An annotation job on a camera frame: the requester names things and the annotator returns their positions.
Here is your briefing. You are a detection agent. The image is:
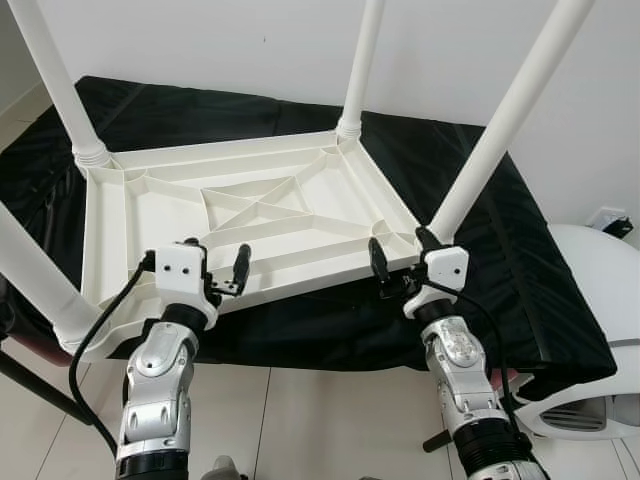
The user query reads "white plastic children table top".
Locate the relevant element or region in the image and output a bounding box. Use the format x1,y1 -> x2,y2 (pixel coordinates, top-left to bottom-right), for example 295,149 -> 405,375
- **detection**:
62,130 -> 427,362

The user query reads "black table cover cloth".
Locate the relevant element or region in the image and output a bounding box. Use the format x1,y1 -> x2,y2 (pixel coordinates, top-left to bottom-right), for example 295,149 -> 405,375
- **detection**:
0,75 -> 620,402

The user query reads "red round object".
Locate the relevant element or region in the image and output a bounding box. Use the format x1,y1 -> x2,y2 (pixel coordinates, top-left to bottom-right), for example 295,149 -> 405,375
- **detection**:
489,364 -> 532,392
18,335 -> 73,367

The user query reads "black power plug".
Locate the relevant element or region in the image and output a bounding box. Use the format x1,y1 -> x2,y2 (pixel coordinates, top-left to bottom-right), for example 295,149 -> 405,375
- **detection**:
605,215 -> 635,240

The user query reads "white domed appliance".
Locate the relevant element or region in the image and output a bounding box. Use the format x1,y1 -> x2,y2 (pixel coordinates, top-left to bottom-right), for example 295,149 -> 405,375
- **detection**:
520,222 -> 640,442

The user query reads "grey robot left foot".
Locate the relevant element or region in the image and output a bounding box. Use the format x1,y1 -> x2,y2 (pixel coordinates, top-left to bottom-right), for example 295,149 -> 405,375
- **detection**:
205,455 -> 252,480

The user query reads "white wall socket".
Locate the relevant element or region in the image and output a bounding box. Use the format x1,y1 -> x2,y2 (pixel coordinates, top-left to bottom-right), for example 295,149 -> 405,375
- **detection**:
588,205 -> 624,227

